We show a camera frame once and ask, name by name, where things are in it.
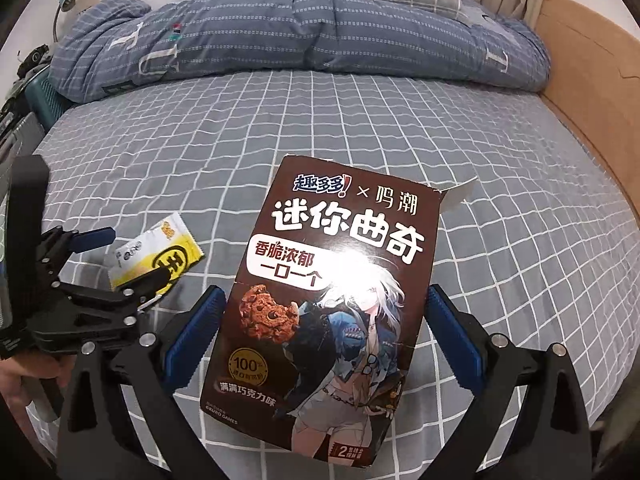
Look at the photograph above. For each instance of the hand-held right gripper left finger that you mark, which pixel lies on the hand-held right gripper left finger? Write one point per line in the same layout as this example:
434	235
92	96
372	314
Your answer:
197	330

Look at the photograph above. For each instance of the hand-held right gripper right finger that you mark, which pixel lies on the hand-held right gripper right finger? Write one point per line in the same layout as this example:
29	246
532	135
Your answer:
455	330

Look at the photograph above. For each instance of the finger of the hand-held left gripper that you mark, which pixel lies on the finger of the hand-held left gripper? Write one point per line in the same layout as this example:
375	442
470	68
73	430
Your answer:
130	285
92	238

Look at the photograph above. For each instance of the yellow and white sachet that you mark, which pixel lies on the yellow and white sachet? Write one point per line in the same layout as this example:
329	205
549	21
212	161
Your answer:
150	255

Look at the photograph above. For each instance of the brown cookie box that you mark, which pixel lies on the brown cookie box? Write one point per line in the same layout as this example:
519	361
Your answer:
325	260

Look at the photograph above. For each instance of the person's left hand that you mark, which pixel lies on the person's left hand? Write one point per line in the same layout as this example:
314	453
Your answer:
35	370

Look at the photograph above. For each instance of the grey suitcase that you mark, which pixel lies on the grey suitcase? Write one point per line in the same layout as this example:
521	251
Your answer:
22	135

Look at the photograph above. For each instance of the teal suitcase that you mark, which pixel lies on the teal suitcase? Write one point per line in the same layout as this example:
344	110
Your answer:
45	102

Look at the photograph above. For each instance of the black round gadget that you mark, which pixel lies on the black round gadget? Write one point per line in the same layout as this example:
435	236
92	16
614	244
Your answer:
32	57

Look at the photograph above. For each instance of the blue desk lamp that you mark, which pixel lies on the blue desk lamp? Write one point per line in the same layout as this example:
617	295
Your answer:
65	1

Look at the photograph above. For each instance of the blue striped quilt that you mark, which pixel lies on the blue striped quilt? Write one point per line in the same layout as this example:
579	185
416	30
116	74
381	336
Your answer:
300	35

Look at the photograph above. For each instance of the wooden headboard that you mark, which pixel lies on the wooden headboard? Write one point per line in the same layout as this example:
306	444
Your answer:
590	60

